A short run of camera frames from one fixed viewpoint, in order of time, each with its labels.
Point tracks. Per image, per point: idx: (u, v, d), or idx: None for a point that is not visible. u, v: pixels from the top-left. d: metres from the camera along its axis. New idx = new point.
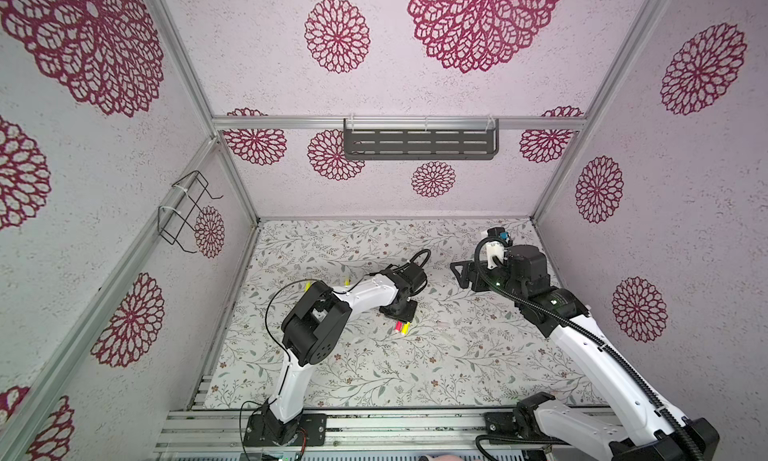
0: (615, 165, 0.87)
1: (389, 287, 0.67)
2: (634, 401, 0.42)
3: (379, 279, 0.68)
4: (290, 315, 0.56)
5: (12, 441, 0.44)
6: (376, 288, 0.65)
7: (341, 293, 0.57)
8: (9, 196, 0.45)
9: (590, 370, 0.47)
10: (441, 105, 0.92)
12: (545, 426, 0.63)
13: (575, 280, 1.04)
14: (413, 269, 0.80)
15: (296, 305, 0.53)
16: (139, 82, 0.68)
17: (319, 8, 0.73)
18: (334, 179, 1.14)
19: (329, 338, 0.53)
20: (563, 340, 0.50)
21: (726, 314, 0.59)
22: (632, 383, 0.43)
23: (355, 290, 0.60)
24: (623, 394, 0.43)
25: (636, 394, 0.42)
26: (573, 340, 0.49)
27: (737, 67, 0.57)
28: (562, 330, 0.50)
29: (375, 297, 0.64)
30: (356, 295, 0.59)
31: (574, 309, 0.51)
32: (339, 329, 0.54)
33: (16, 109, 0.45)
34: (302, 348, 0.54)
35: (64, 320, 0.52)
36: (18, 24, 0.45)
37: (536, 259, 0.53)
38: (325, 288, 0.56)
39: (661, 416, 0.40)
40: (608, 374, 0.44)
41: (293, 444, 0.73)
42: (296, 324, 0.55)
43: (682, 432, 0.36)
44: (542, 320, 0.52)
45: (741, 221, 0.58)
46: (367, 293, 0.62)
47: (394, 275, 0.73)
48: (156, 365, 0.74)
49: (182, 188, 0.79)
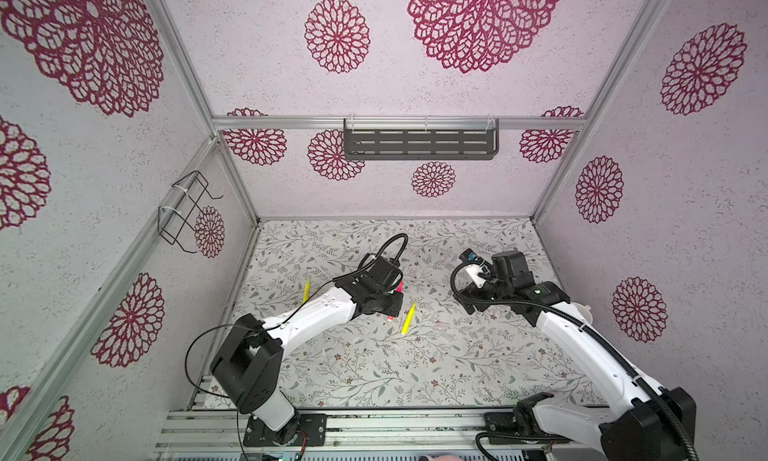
0: (615, 165, 0.87)
1: (344, 307, 0.57)
2: (612, 373, 0.44)
3: (328, 299, 0.57)
4: (215, 358, 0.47)
5: (12, 441, 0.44)
6: (322, 313, 0.54)
7: (273, 327, 0.48)
8: (9, 196, 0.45)
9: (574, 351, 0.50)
10: (441, 105, 0.92)
12: (543, 422, 0.63)
13: (575, 280, 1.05)
14: (379, 267, 0.68)
15: (221, 347, 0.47)
16: (139, 82, 0.68)
17: (319, 8, 0.73)
18: (335, 179, 1.14)
19: (264, 380, 0.45)
20: (548, 326, 0.53)
21: (727, 314, 0.59)
22: (613, 359, 0.45)
23: (293, 320, 0.50)
24: (602, 368, 0.45)
25: (614, 367, 0.44)
26: (555, 324, 0.52)
27: (737, 67, 0.57)
28: (545, 316, 0.53)
29: (322, 322, 0.54)
30: (294, 328, 0.49)
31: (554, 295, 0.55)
32: (275, 371, 0.46)
33: (16, 110, 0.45)
34: (232, 395, 0.45)
35: (64, 320, 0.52)
36: (18, 24, 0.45)
37: (514, 256, 0.59)
38: (253, 322, 0.47)
39: (638, 386, 0.42)
40: (589, 352, 0.47)
41: (293, 444, 0.73)
42: (222, 369, 0.47)
43: (660, 400, 0.41)
44: (528, 310, 0.56)
45: (741, 221, 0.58)
46: (311, 320, 0.52)
47: (354, 285, 0.63)
48: (156, 365, 0.74)
49: (182, 188, 0.79)
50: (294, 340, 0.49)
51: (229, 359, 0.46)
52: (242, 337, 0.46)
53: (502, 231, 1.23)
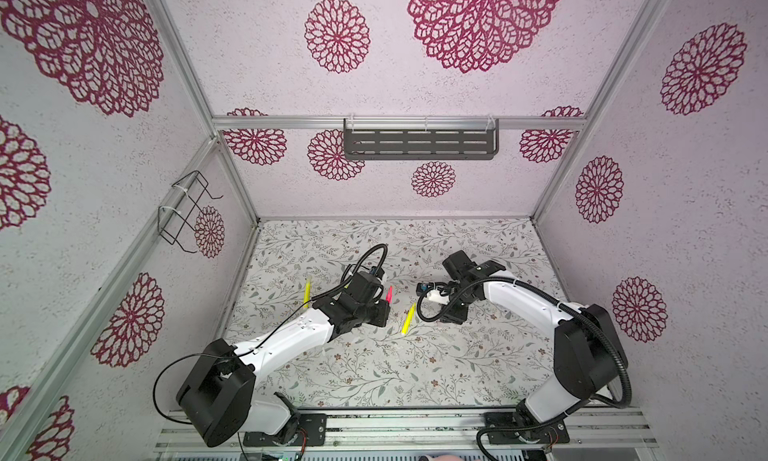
0: (615, 165, 0.87)
1: (321, 328, 0.56)
2: (542, 308, 0.52)
3: (304, 320, 0.56)
4: (183, 388, 0.45)
5: (12, 441, 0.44)
6: (298, 337, 0.52)
7: (244, 353, 0.46)
8: (9, 196, 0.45)
9: (514, 304, 0.58)
10: (441, 105, 0.92)
12: (539, 413, 0.63)
13: (575, 280, 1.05)
14: (357, 285, 0.65)
15: (190, 375, 0.45)
16: (139, 82, 0.68)
17: (319, 8, 0.73)
18: (334, 179, 1.14)
19: (235, 411, 0.43)
20: (493, 291, 0.62)
21: (726, 314, 0.59)
22: (540, 299, 0.53)
23: (268, 344, 0.49)
24: (534, 306, 0.53)
25: (544, 304, 0.52)
26: (498, 287, 0.60)
27: (737, 67, 0.57)
28: (487, 284, 0.62)
29: (298, 345, 0.53)
30: (268, 352, 0.48)
31: (491, 268, 0.64)
32: (247, 400, 0.44)
33: (16, 109, 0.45)
34: (202, 426, 0.42)
35: (64, 320, 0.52)
36: (18, 24, 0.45)
37: (453, 255, 0.73)
38: (224, 348, 0.45)
39: (562, 310, 0.50)
40: (523, 299, 0.55)
41: (293, 444, 0.73)
42: (189, 399, 0.44)
43: (577, 313, 0.48)
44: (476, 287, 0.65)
45: (741, 221, 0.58)
46: (285, 344, 0.50)
47: (333, 306, 0.62)
48: (155, 365, 0.74)
49: (182, 188, 0.79)
50: (268, 365, 0.47)
51: (196, 387, 0.44)
52: (211, 363, 0.44)
53: (502, 231, 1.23)
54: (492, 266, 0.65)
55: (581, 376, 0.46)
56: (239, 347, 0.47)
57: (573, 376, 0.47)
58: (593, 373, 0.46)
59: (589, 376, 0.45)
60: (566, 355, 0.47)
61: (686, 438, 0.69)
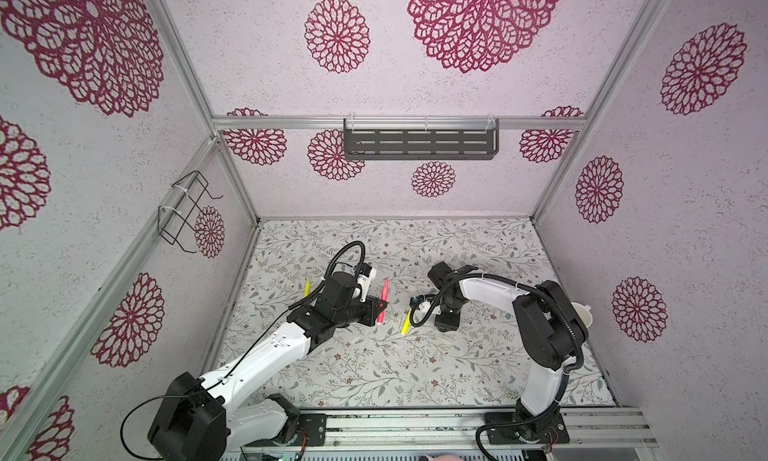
0: (615, 165, 0.87)
1: (296, 344, 0.54)
2: (505, 289, 0.58)
3: (281, 335, 0.54)
4: (153, 426, 0.43)
5: (12, 441, 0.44)
6: (271, 356, 0.50)
7: (213, 384, 0.44)
8: (9, 196, 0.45)
9: (483, 292, 0.64)
10: (441, 105, 0.92)
12: (533, 409, 0.64)
13: (575, 280, 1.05)
14: (331, 289, 0.62)
15: (158, 413, 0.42)
16: (138, 82, 0.68)
17: (319, 9, 0.74)
18: (335, 179, 1.14)
19: (212, 443, 0.42)
20: (466, 285, 0.68)
21: (726, 314, 0.59)
22: (502, 282, 0.61)
23: (238, 370, 0.47)
24: (499, 292, 0.59)
25: (501, 287, 0.59)
26: (469, 281, 0.67)
27: (737, 67, 0.57)
28: (461, 281, 0.69)
29: (274, 364, 0.51)
30: (239, 380, 0.46)
31: (467, 268, 0.72)
32: (223, 432, 0.43)
33: (16, 109, 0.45)
34: None
35: (63, 320, 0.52)
36: (18, 24, 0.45)
37: (437, 263, 0.80)
38: (192, 381, 0.43)
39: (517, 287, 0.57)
40: (489, 285, 0.62)
41: (293, 444, 0.73)
42: (160, 438, 0.42)
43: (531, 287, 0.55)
44: (454, 290, 0.73)
45: (741, 221, 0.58)
46: (256, 369, 0.48)
47: (308, 317, 0.60)
48: (155, 365, 0.74)
49: (182, 188, 0.79)
50: (240, 393, 0.45)
51: (166, 425, 0.42)
52: (178, 401, 0.42)
53: (502, 231, 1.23)
54: (469, 267, 0.72)
55: (542, 346, 0.51)
56: (207, 379, 0.44)
57: (537, 347, 0.52)
58: (554, 344, 0.50)
59: (551, 348, 0.49)
60: (528, 327, 0.52)
61: (686, 438, 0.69)
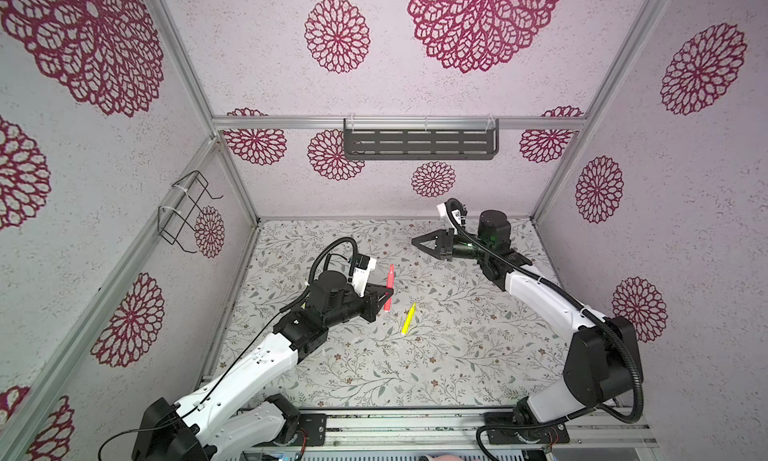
0: (615, 165, 0.87)
1: (280, 358, 0.51)
2: (563, 310, 0.50)
3: (266, 348, 0.52)
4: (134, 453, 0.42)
5: (12, 441, 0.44)
6: (253, 374, 0.48)
7: (188, 410, 0.42)
8: (10, 196, 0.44)
9: (535, 298, 0.56)
10: (441, 105, 0.92)
12: (538, 414, 0.64)
13: (575, 280, 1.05)
14: (316, 295, 0.56)
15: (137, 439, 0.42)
16: (139, 82, 0.68)
17: (319, 8, 0.73)
18: (334, 179, 1.14)
19: None
20: (514, 283, 0.60)
21: (727, 315, 0.59)
22: (562, 299, 0.52)
23: (215, 393, 0.44)
24: (556, 308, 0.51)
25: (564, 305, 0.51)
26: (519, 280, 0.59)
27: (737, 67, 0.57)
28: (511, 276, 0.60)
29: (255, 383, 0.48)
30: (215, 405, 0.43)
31: (520, 259, 0.62)
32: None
33: (16, 109, 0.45)
34: None
35: (63, 320, 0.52)
36: (18, 24, 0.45)
37: (502, 226, 0.61)
38: (168, 406, 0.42)
39: (584, 316, 0.48)
40: (544, 297, 0.54)
41: (293, 444, 0.73)
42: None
43: (601, 324, 0.46)
44: (496, 277, 0.64)
45: (741, 221, 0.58)
46: (236, 391, 0.45)
47: (296, 325, 0.56)
48: (155, 365, 0.74)
49: (182, 188, 0.79)
50: (218, 419, 0.44)
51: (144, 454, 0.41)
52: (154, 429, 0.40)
53: None
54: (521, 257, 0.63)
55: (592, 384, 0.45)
56: (182, 405, 0.43)
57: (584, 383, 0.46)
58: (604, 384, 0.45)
59: (599, 386, 0.44)
60: (581, 362, 0.46)
61: (687, 438, 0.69)
